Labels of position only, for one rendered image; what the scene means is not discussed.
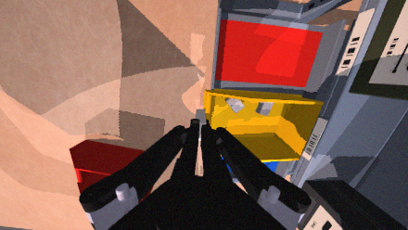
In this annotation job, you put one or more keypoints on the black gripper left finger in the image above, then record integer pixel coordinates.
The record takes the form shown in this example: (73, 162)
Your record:
(109, 199)

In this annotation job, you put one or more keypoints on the yellow bin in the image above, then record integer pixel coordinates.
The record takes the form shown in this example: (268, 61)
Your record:
(282, 135)

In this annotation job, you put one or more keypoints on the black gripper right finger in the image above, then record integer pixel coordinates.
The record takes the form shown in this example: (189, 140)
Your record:
(286, 202)

